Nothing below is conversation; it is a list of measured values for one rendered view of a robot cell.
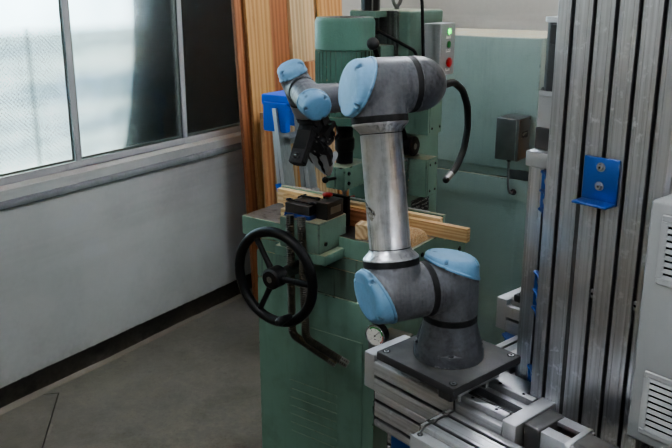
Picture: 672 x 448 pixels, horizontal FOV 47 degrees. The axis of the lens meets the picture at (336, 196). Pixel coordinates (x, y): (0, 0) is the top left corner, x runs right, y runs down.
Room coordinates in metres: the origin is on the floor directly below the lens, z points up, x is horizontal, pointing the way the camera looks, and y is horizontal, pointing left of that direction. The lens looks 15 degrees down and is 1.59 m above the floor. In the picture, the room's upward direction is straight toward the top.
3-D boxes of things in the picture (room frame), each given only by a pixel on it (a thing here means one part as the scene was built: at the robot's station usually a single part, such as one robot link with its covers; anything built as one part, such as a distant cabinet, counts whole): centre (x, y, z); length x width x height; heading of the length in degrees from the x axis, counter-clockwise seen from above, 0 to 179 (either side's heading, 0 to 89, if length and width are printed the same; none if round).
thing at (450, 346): (1.54, -0.25, 0.87); 0.15 x 0.15 x 0.10
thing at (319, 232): (2.13, 0.07, 0.92); 0.15 x 0.13 x 0.09; 55
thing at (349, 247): (2.20, 0.02, 0.87); 0.61 x 0.30 x 0.06; 55
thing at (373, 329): (1.97, -0.12, 0.65); 0.06 x 0.04 x 0.08; 55
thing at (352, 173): (2.31, -0.04, 1.03); 0.14 x 0.07 x 0.09; 145
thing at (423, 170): (2.36, -0.26, 1.02); 0.09 x 0.07 x 0.12; 55
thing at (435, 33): (2.48, -0.33, 1.40); 0.10 x 0.06 x 0.16; 145
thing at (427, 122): (2.38, -0.27, 1.23); 0.09 x 0.08 x 0.15; 145
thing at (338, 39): (2.30, -0.03, 1.35); 0.18 x 0.18 x 0.31
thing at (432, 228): (2.24, -0.10, 0.92); 0.65 x 0.02 x 0.04; 55
